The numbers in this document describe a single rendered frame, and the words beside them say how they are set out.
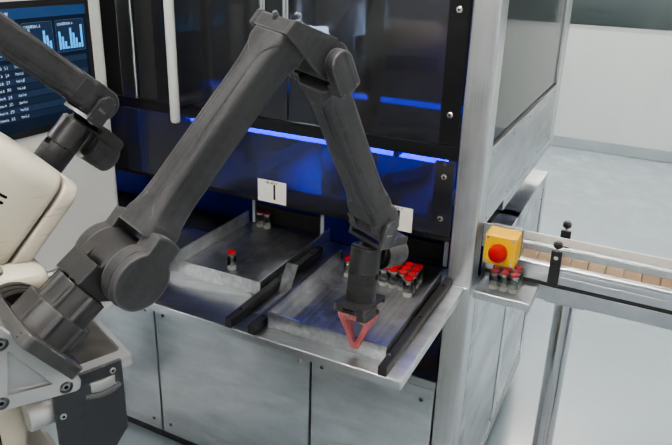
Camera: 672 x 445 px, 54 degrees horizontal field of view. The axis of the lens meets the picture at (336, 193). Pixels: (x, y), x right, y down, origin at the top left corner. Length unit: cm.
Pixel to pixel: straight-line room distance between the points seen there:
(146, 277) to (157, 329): 135
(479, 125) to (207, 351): 110
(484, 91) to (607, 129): 474
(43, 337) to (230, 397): 135
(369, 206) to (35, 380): 57
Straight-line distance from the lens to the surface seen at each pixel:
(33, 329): 82
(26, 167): 91
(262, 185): 171
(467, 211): 150
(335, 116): 98
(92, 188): 189
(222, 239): 178
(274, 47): 86
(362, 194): 110
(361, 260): 121
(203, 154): 84
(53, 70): 119
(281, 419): 205
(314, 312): 144
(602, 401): 286
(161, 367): 225
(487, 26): 140
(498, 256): 148
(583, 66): 606
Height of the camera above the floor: 162
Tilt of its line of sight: 20 degrees down
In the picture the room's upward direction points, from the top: 2 degrees clockwise
